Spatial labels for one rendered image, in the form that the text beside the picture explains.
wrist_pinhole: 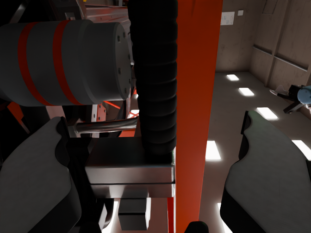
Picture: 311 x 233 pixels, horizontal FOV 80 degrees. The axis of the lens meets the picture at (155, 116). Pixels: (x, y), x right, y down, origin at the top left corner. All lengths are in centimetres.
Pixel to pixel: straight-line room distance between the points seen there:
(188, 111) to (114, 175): 70
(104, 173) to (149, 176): 4
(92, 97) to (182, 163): 81
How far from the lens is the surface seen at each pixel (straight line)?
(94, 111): 59
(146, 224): 23
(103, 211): 24
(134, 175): 19
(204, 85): 83
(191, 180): 116
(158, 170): 19
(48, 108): 40
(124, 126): 43
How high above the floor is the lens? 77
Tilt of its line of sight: 30 degrees up
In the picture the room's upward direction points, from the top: 177 degrees clockwise
